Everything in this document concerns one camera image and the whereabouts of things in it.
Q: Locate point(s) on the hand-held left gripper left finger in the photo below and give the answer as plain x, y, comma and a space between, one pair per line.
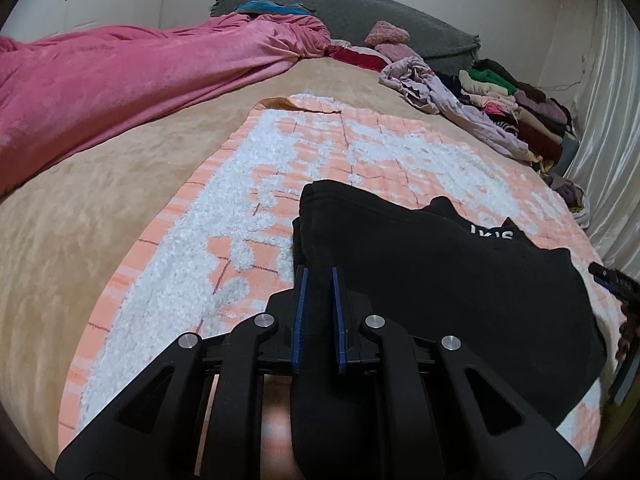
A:
300, 320

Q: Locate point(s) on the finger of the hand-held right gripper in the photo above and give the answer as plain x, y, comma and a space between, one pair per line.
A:
617, 282

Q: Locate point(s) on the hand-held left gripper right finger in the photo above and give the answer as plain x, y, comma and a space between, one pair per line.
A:
340, 320

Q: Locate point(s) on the black sweatshirt with orange cuffs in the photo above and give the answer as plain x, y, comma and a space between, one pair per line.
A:
450, 285

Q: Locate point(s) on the pile of folded clothes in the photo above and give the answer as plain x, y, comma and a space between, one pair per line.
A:
500, 90

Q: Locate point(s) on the orange and white checkered blanket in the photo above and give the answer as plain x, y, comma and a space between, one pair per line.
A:
200, 240

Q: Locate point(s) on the white curtain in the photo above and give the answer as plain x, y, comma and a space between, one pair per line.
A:
610, 110

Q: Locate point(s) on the beige fleece bed cover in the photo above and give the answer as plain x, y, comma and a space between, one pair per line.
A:
75, 240

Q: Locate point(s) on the lilac crumpled garment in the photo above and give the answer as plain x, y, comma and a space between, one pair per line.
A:
450, 100

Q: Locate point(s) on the red cloth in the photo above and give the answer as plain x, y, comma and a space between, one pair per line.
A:
360, 57

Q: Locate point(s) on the pink fuzzy cloth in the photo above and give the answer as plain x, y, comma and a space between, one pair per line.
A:
387, 35

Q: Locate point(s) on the pink blanket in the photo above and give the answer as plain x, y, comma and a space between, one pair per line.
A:
125, 75

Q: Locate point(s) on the grey headboard cushion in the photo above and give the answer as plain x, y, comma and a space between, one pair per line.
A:
350, 10

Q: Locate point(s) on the blue cloth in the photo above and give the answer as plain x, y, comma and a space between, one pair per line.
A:
270, 7

